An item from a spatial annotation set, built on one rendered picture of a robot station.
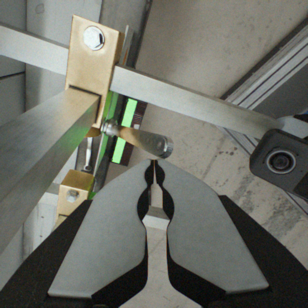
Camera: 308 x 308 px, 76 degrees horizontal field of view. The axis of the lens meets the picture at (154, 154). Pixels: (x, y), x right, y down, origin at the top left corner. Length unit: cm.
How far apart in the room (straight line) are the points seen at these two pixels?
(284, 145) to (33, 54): 28
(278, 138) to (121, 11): 33
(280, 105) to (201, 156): 52
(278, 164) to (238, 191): 140
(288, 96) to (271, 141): 92
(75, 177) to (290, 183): 33
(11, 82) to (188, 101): 39
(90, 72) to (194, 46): 92
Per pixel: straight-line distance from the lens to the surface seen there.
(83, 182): 38
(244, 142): 109
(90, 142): 47
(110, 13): 42
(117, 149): 47
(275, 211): 188
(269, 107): 109
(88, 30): 24
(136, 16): 42
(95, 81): 25
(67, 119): 18
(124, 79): 26
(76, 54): 26
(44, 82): 56
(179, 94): 26
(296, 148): 20
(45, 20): 54
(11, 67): 53
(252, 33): 122
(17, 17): 53
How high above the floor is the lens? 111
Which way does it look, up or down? 61 degrees down
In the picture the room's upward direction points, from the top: 178 degrees clockwise
